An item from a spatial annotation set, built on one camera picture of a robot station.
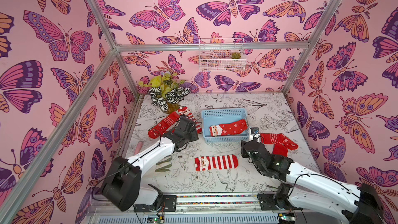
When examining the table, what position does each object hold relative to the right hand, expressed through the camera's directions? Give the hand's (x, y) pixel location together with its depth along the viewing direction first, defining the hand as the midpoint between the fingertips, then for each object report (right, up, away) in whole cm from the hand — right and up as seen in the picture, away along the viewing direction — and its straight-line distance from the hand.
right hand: (245, 140), depth 80 cm
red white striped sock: (-14, -13, +6) cm, 20 cm away
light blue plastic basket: (-13, +11, +26) cm, 31 cm away
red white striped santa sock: (-35, +15, +30) cm, 48 cm away
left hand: (-26, +3, +8) cm, 27 cm away
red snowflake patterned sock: (-51, +3, +19) cm, 55 cm away
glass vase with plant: (-44, +27, +10) cm, 52 cm away
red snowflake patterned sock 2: (+26, -5, +13) cm, 29 cm away
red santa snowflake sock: (0, +4, +19) cm, 20 cm away
